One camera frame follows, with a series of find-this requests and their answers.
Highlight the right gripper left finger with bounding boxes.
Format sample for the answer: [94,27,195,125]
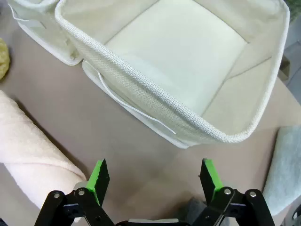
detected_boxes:
[34,158,118,226]

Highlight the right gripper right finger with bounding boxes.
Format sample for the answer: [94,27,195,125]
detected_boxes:
[191,158,276,226]

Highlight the light blue cone towel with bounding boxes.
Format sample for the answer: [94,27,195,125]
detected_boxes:
[262,126,301,217]

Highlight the pink towel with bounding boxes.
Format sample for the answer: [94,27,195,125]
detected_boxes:
[0,89,87,210]

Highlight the yellow towel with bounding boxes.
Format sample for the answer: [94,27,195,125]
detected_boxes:
[0,37,11,82]

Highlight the beige fabric bin, rolled towels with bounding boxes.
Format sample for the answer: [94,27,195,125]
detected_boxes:
[54,0,290,149]

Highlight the beige fabric bin, cone towels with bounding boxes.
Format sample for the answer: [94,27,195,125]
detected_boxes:
[7,0,82,66]

